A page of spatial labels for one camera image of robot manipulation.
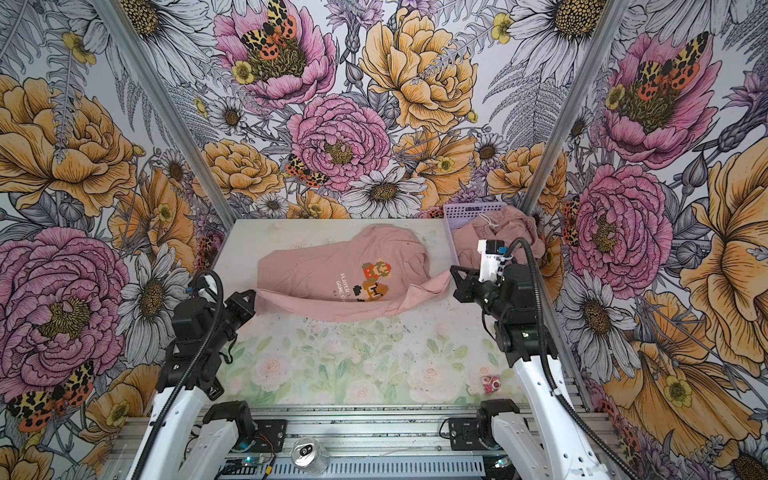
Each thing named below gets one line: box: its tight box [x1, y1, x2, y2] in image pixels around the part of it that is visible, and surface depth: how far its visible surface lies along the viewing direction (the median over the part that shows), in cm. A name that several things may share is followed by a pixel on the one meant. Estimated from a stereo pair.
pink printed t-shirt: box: [254, 224, 452, 323], surface depth 107 cm
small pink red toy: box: [481, 376, 501, 395], surface depth 81 cm
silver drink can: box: [291, 436, 330, 475], surface depth 62 cm
